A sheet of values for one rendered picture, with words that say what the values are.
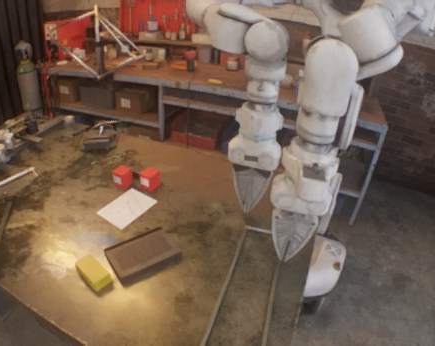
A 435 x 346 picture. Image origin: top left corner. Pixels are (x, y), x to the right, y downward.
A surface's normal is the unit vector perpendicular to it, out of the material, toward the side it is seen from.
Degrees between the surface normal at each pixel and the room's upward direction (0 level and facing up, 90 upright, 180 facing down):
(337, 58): 84
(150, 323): 0
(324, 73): 98
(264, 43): 93
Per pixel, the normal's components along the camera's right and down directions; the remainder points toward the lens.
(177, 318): 0.06, -0.84
